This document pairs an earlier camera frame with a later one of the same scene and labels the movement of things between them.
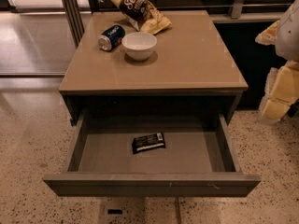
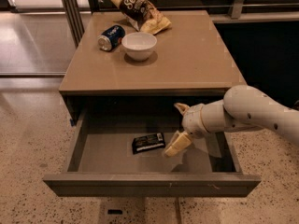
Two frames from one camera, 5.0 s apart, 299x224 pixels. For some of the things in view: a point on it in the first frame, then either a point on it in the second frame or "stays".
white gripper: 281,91 to 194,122
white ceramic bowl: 139,45 stays
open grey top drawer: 152,153 stays
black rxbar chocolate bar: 148,143 stays
